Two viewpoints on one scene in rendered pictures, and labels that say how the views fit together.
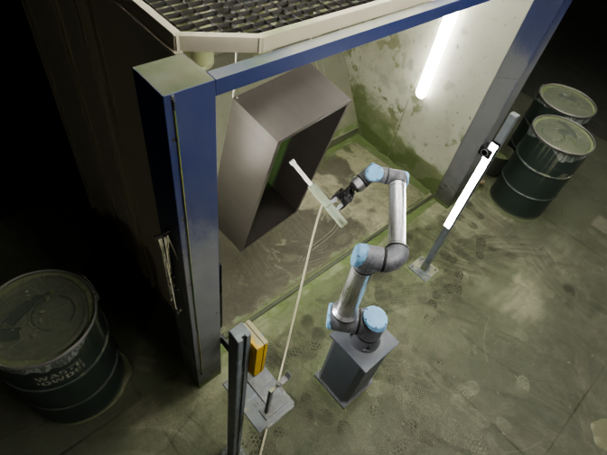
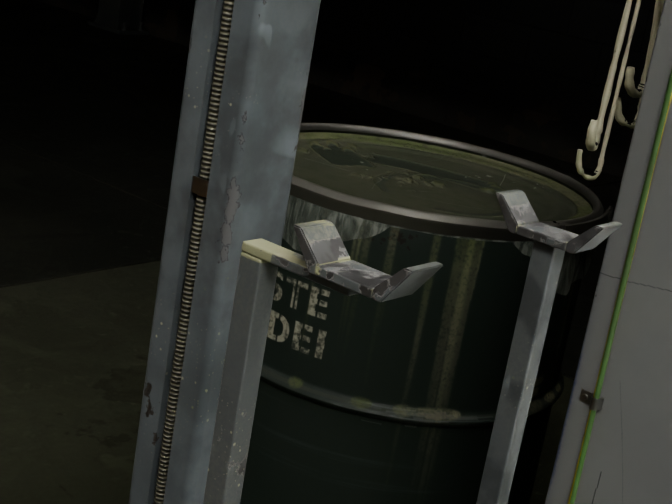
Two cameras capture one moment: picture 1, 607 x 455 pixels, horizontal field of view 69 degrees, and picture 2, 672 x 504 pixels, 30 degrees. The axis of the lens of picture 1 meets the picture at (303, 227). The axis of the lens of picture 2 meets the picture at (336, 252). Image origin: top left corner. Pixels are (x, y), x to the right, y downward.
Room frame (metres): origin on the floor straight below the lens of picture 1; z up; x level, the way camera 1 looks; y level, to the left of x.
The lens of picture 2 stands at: (0.74, -0.67, 1.29)
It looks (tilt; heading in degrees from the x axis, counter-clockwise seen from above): 16 degrees down; 87
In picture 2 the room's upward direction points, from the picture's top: 10 degrees clockwise
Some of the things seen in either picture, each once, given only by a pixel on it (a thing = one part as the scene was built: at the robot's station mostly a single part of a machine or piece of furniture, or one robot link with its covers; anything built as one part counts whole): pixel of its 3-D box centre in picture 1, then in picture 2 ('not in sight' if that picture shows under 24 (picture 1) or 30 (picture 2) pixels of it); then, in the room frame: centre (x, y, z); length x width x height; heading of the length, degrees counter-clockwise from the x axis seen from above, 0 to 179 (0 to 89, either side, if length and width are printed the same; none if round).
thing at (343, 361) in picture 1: (353, 359); not in sight; (1.32, -0.50, 0.32); 0.31 x 0.31 x 0.64; 50
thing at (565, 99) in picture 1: (567, 101); not in sight; (4.23, -2.32, 0.86); 0.54 x 0.54 x 0.01
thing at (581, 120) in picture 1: (544, 134); not in sight; (4.23, -2.31, 0.44); 0.59 x 0.58 x 0.89; 42
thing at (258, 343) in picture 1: (250, 349); not in sight; (0.74, 0.10, 1.42); 0.12 x 0.06 x 0.26; 50
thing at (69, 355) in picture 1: (61, 351); (374, 425); (0.94, 1.24, 0.44); 0.59 x 0.58 x 0.89; 121
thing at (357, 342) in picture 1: (367, 334); not in sight; (1.32, -0.50, 0.69); 0.19 x 0.19 x 0.10
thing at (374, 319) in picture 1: (370, 323); not in sight; (1.32, -0.49, 0.83); 0.17 x 0.15 x 0.18; 91
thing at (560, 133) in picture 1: (563, 134); not in sight; (3.60, -2.13, 0.86); 0.54 x 0.54 x 0.01
